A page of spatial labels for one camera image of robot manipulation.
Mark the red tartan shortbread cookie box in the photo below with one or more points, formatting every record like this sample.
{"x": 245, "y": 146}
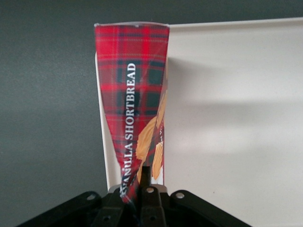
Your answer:
{"x": 127, "y": 82}

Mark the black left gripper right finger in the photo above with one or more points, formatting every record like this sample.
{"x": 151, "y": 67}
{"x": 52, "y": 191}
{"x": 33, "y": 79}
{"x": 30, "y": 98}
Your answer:
{"x": 149, "y": 205}

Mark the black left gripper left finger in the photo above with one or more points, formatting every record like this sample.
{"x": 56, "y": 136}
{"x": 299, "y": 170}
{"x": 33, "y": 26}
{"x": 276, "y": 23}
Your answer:
{"x": 110, "y": 212}

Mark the white rectangular tray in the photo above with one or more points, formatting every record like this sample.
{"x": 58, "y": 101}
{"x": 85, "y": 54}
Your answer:
{"x": 225, "y": 94}

